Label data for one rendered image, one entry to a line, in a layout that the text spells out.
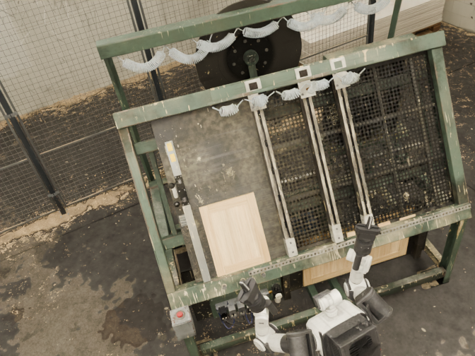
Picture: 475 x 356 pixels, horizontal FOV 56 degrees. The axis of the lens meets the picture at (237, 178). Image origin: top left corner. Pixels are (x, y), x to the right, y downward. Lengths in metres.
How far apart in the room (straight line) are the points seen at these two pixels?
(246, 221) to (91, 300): 1.94
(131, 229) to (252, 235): 2.08
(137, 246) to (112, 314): 0.77
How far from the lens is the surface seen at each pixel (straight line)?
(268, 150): 2.91
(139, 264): 4.47
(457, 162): 3.47
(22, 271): 4.98
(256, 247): 3.03
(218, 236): 2.97
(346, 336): 2.18
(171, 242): 3.01
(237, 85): 2.81
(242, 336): 3.60
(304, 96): 2.90
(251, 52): 3.28
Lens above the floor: 3.30
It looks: 41 degrees down
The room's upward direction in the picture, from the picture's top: 10 degrees counter-clockwise
